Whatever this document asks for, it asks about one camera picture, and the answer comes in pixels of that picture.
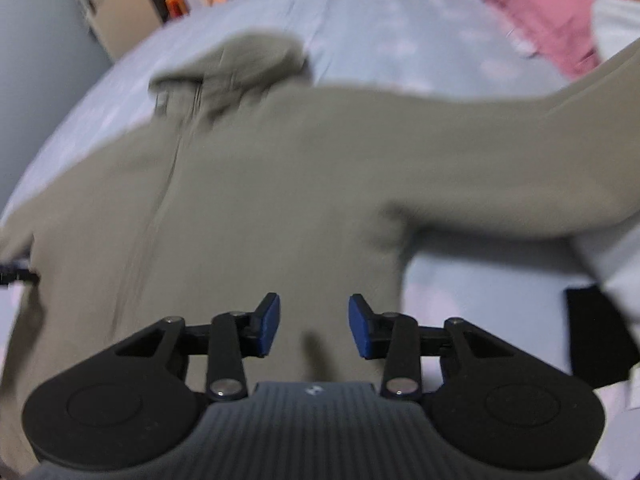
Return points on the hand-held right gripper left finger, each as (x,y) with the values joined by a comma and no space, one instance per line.
(269,321)

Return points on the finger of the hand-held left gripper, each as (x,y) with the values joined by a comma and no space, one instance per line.
(15,274)

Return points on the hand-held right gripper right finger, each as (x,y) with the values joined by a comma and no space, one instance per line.
(358,327)

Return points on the olive green hooded sweatshirt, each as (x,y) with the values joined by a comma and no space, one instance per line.
(280,200)

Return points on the black cloth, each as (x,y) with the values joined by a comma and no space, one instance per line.
(595,335)

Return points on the cream door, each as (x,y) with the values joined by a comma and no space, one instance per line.
(112,5)

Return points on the light blue bed sheet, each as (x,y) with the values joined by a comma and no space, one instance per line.
(380,30)

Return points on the pink pillow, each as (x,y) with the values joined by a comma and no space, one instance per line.
(542,10)

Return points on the white cloth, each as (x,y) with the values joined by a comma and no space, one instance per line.
(614,25)

